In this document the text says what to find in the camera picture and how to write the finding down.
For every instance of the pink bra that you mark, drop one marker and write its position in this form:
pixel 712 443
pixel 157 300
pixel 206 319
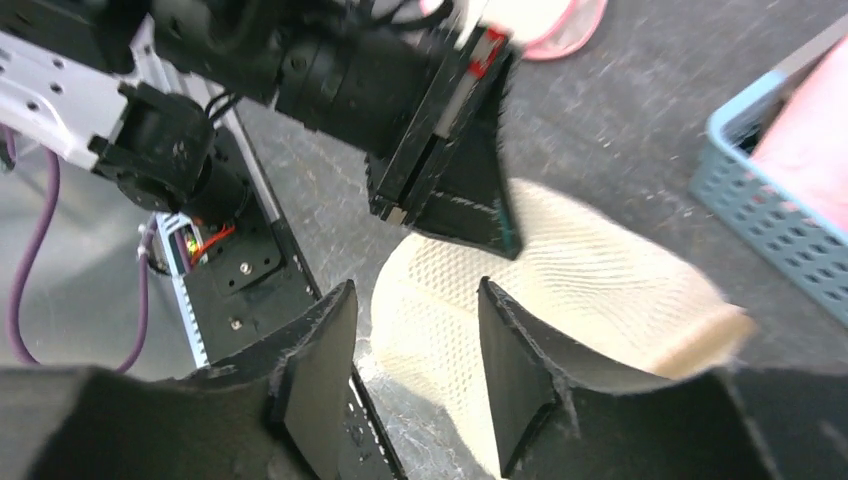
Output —
pixel 805 149

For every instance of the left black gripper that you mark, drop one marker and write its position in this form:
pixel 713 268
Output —
pixel 424 109

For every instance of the light blue plastic basket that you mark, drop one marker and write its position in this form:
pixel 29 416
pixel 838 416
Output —
pixel 804 246

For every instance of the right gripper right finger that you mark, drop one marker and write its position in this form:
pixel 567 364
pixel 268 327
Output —
pixel 562 410

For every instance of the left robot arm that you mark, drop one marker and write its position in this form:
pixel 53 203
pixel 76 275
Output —
pixel 132 91

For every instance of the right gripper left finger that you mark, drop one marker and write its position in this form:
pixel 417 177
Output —
pixel 92 423

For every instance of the white mesh laundry bag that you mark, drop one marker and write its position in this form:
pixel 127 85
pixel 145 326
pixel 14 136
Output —
pixel 545 29

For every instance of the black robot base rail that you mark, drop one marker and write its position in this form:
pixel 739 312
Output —
pixel 262 316

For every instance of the white cable tray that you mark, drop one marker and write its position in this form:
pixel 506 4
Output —
pixel 179 238

